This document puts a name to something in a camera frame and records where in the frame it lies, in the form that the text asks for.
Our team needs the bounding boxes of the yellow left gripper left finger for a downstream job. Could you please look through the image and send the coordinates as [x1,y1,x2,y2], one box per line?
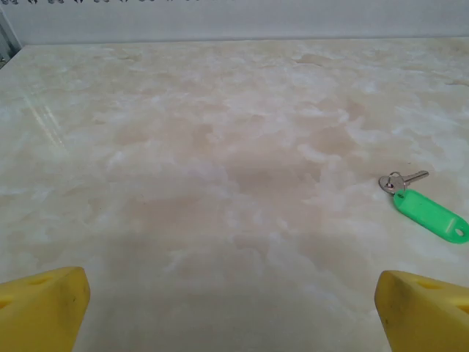
[0,266,91,352]

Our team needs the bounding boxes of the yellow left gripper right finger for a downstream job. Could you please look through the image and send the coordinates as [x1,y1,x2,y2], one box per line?
[373,270,469,352]

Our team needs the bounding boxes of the green plastic key tag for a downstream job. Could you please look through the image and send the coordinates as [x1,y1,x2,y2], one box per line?
[392,188,469,245]

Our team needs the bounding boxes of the silver key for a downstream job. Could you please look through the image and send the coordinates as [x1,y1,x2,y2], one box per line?
[379,170,429,194]

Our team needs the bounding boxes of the aluminium left floor rail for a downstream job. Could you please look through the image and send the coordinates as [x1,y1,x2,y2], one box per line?
[0,43,25,70]

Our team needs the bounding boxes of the aluminium left corner post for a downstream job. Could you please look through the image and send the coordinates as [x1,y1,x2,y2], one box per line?
[0,5,25,51]

